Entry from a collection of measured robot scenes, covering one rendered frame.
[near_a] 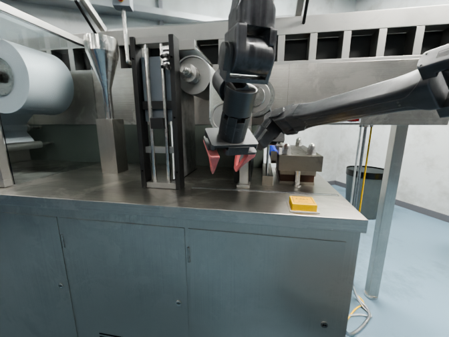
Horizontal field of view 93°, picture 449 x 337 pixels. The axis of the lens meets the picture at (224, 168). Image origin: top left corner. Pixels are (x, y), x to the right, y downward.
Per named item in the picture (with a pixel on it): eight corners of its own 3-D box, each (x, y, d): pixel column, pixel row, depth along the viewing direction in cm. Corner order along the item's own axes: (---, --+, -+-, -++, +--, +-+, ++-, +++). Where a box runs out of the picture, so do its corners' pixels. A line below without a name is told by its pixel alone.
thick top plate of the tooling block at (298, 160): (278, 170, 84) (279, 154, 83) (273, 155, 122) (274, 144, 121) (321, 172, 81) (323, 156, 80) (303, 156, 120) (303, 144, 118)
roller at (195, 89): (177, 94, 89) (176, 57, 86) (195, 100, 113) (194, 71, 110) (210, 93, 87) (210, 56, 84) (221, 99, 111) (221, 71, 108)
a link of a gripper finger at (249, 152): (212, 162, 53) (218, 130, 47) (238, 160, 56) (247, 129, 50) (220, 181, 49) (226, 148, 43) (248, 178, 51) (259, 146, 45)
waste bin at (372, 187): (392, 218, 263) (400, 172, 251) (363, 223, 249) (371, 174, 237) (359, 204, 306) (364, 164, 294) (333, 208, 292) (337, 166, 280)
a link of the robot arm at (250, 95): (233, 86, 35) (264, 87, 37) (222, 71, 40) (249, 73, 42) (226, 124, 39) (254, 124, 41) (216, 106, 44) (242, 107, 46)
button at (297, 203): (291, 210, 63) (292, 203, 62) (288, 202, 69) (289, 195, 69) (317, 212, 62) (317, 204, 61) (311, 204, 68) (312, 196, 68)
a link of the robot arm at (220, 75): (227, 43, 31) (278, 49, 34) (208, 27, 40) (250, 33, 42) (216, 117, 39) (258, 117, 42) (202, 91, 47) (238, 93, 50)
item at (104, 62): (93, 174, 107) (77, 49, 95) (112, 168, 121) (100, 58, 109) (119, 175, 105) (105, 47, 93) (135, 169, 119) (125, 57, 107)
